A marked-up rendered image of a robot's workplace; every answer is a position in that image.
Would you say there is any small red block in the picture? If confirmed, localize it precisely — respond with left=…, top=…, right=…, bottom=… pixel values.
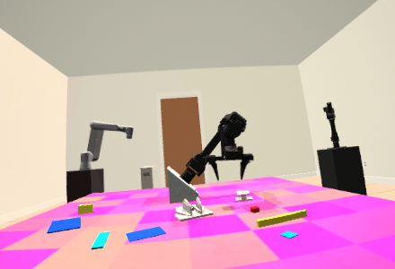
left=250, top=206, right=260, bottom=213

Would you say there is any cyan flat bar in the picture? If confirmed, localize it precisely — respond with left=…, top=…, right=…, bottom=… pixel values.
left=91, top=231, right=110, bottom=250

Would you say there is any blue flat bar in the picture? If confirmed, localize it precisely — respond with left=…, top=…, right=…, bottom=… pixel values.
left=126, top=226, right=166, bottom=242

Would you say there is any cyan flat square tile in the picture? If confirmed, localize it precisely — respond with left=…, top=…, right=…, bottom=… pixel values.
left=279, top=231, right=298, bottom=239

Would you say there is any yellow long bar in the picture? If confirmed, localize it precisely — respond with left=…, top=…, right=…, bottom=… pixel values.
left=257, top=210, right=307, bottom=227

